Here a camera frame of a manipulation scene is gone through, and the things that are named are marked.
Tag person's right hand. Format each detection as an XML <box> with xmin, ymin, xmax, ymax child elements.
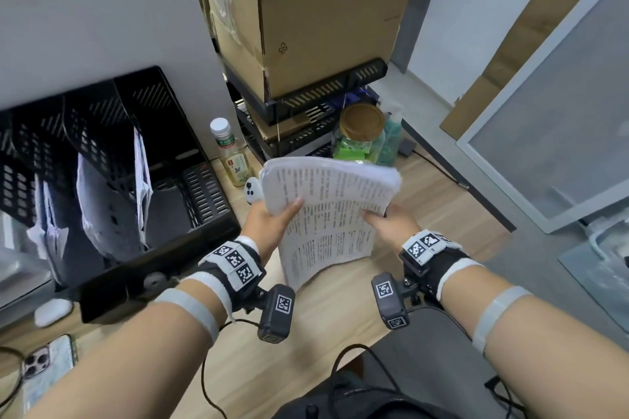
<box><xmin>361</xmin><ymin>204</ymin><xmax>423</xmax><ymax>257</ymax></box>

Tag person's left hand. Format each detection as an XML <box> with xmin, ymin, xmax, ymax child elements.
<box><xmin>242</xmin><ymin>197</ymin><xmax>305</xmax><ymax>268</ymax></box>

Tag dense text document stack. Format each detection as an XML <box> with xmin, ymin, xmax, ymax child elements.
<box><xmin>259</xmin><ymin>156</ymin><xmax>403</xmax><ymax>292</ymax></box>

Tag black mesh file organizer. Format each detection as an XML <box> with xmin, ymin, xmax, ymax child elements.
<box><xmin>0</xmin><ymin>65</ymin><xmax>242</xmax><ymax>325</ymax></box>

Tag printed instruction sheets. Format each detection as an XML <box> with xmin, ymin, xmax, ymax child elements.
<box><xmin>76</xmin><ymin>126</ymin><xmax>155</xmax><ymax>263</ymax></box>

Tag paper sheets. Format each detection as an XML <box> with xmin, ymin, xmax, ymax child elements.
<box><xmin>328</xmin><ymin>305</ymin><xmax>524</xmax><ymax>419</ymax></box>
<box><xmin>26</xmin><ymin>173</ymin><xmax>71</xmax><ymax>287</ymax></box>

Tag person's right forearm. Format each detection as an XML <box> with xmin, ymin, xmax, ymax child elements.
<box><xmin>440</xmin><ymin>264</ymin><xmax>629</xmax><ymax>419</ymax></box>

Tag person's left forearm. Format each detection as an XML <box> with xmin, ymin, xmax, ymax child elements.
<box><xmin>24</xmin><ymin>278</ymin><xmax>232</xmax><ymax>419</ymax></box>

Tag white game controller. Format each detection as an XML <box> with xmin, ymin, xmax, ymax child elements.
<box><xmin>244</xmin><ymin>177</ymin><xmax>265</xmax><ymax>207</ymax></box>

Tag white capped drink bottle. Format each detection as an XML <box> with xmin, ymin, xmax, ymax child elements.
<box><xmin>210</xmin><ymin>117</ymin><xmax>253</xmax><ymax>188</ymax></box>

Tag teal spray bottle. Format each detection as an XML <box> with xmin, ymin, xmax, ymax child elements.
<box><xmin>377</xmin><ymin>104</ymin><xmax>406</xmax><ymax>167</ymax></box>

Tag flat brown box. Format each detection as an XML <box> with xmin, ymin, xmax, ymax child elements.
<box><xmin>260</xmin><ymin>117</ymin><xmax>320</xmax><ymax>143</ymax></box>

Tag wooden table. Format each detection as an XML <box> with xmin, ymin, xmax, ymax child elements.
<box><xmin>0</xmin><ymin>136</ymin><xmax>517</xmax><ymax>419</ymax></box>

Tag glass jar with cork lid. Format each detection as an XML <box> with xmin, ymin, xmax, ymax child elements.
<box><xmin>332</xmin><ymin>103</ymin><xmax>387</xmax><ymax>165</ymax></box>

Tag white tape roll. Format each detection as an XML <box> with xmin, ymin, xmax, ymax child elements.
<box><xmin>142</xmin><ymin>272</ymin><xmax>169</xmax><ymax>293</ymax></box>

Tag paper sheets on desk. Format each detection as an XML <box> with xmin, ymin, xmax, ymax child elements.
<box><xmin>328</xmin><ymin>305</ymin><xmax>524</xmax><ymax>419</ymax></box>

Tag black tiered tray shelf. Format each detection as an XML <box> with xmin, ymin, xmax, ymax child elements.
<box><xmin>223</xmin><ymin>58</ymin><xmax>389</xmax><ymax>164</ymax></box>

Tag black bag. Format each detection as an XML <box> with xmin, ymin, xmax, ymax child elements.
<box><xmin>270</xmin><ymin>369</ymin><xmax>522</xmax><ymax>419</ymax></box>

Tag white framed frosted door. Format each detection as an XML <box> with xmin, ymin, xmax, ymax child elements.
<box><xmin>455</xmin><ymin>0</ymin><xmax>629</xmax><ymax>236</ymax></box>

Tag light teal storage bag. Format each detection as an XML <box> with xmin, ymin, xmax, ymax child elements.
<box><xmin>558</xmin><ymin>215</ymin><xmax>629</xmax><ymax>321</ymax></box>

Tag large brown cardboard box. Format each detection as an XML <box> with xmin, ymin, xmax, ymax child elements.
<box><xmin>194</xmin><ymin>0</ymin><xmax>429</xmax><ymax>103</ymax></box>

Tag white earbuds case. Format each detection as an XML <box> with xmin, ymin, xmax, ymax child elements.
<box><xmin>33</xmin><ymin>298</ymin><xmax>75</xmax><ymax>328</ymax></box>

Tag flat cardboard sheet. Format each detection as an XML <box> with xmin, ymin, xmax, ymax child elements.
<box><xmin>438</xmin><ymin>0</ymin><xmax>629</xmax><ymax>141</ymax></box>

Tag marble case smartphone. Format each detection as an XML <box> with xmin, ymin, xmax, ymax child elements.
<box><xmin>20</xmin><ymin>333</ymin><xmax>79</xmax><ymax>414</ymax></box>

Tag left marker wrist strap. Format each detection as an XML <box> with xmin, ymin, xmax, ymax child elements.
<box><xmin>179</xmin><ymin>235</ymin><xmax>267</xmax><ymax>322</ymax></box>

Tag thin black adapter cable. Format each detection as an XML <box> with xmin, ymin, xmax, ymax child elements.
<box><xmin>411</xmin><ymin>150</ymin><xmax>471</xmax><ymax>190</ymax></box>

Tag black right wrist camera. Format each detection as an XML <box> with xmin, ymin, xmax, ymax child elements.
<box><xmin>371</xmin><ymin>272</ymin><xmax>411</xmax><ymax>331</ymax></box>

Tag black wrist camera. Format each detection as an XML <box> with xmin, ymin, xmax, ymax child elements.
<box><xmin>257</xmin><ymin>284</ymin><xmax>297</xmax><ymax>344</ymax></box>
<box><xmin>371</xmin><ymin>272</ymin><xmax>411</xmax><ymax>331</ymax></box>

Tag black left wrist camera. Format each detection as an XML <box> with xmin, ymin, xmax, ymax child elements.
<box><xmin>257</xmin><ymin>284</ymin><xmax>297</xmax><ymax>344</ymax></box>

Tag left camera black cable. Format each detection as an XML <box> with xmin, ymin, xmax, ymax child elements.
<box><xmin>200</xmin><ymin>318</ymin><xmax>261</xmax><ymax>419</ymax></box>

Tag black power cable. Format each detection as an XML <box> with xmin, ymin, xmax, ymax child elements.
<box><xmin>0</xmin><ymin>346</ymin><xmax>26</xmax><ymax>414</ymax></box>

